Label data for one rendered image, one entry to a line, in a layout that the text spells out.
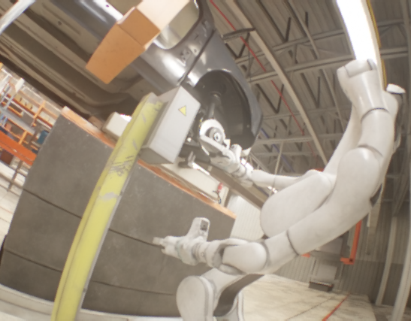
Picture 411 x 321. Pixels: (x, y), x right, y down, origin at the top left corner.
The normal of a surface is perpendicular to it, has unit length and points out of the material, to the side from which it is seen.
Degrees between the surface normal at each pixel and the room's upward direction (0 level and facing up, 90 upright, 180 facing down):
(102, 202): 90
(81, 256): 90
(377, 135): 95
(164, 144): 90
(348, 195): 106
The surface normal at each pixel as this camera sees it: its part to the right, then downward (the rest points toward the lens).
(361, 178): -0.70, -0.33
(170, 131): 0.70, -0.01
